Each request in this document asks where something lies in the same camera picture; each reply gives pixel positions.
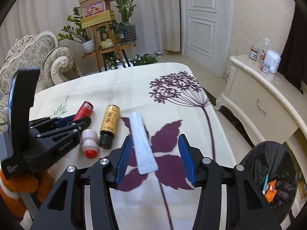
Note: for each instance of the white bottle red cap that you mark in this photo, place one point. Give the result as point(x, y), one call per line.
point(89, 144)

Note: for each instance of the orange snack wrapper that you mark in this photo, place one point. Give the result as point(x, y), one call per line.
point(270, 191)

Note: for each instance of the tall plant dark pot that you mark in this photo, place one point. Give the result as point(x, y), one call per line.
point(126, 8)

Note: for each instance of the small dark jar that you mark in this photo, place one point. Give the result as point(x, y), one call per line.
point(254, 52)

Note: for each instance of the white paper strip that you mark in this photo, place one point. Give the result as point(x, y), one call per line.
point(146, 162)

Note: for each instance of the cream ornate sofa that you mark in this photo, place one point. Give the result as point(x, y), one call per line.
point(56, 64)

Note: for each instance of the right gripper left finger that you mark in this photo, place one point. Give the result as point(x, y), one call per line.
point(64, 207)

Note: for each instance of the floral cream tablecloth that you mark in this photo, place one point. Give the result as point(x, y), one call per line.
point(159, 200)

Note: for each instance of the cream TV cabinet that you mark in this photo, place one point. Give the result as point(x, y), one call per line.
point(269, 107)

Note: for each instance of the blue white tube box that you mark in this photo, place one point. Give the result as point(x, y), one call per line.
point(265, 184)

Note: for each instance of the small tin can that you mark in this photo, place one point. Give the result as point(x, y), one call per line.
point(264, 68)

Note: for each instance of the gold bottle black cap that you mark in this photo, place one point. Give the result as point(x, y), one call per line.
point(109, 126)

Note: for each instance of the white panel door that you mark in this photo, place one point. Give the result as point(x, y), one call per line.
point(206, 32)

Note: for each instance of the black lined trash bin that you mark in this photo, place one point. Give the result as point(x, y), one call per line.
point(272, 160)

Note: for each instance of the red bottle black cap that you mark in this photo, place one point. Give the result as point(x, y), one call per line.
point(85, 110)

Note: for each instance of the wooden plant stand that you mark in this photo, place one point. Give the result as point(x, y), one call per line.
point(112, 46)

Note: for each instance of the stacked gift boxes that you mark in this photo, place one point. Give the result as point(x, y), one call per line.
point(95, 12)

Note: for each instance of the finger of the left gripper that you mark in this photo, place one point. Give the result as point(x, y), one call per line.
point(76, 126)
point(47, 123)

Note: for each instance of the dark cloth covered TV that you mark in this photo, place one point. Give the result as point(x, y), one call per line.
point(293, 58)

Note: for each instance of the floor green plant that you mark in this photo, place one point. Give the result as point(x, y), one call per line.
point(143, 60)

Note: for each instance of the white plastic jug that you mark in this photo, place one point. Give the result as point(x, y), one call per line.
point(272, 61)

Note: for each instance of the white spray bottle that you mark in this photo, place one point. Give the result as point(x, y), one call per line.
point(264, 50)

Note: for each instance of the potted plant white pot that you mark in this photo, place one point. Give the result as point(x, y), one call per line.
point(76, 33)

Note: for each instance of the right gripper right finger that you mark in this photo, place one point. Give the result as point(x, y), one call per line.
point(247, 207)

